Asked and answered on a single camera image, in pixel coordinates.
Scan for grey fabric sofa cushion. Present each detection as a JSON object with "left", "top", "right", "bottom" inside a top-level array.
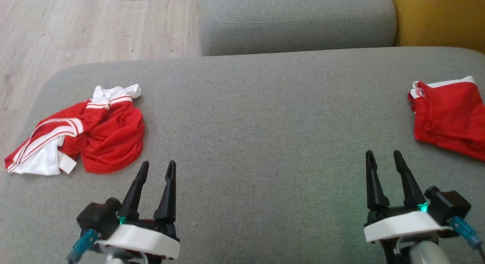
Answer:
[{"left": 199, "top": 0, "right": 397, "bottom": 57}]

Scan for red jersey with white sleeves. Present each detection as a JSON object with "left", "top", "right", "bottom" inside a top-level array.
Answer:
[{"left": 5, "top": 83, "right": 145, "bottom": 176}]

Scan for right camera cable blue plug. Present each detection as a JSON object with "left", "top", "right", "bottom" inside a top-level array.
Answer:
[{"left": 447, "top": 216, "right": 485, "bottom": 264}]

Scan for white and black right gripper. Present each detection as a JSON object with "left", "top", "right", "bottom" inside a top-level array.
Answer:
[{"left": 364, "top": 150, "right": 453, "bottom": 264}]

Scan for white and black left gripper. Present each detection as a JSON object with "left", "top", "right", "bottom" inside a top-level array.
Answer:
[{"left": 95, "top": 161, "right": 181, "bottom": 264}]

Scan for grey fabric sofa seat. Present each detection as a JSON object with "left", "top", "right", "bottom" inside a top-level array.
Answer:
[{"left": 0, "top": 46, "right": 485, "bottom": 264}]

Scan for red shorts with white trim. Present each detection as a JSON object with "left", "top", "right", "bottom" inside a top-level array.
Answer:
[{"left": 407, "top": 76, "right": 485, "bottom": 161}]

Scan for yellow cushion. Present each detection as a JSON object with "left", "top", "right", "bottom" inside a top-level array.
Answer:
[{"left": 389, "top": 0, "right": 485, "bottom": 54}]

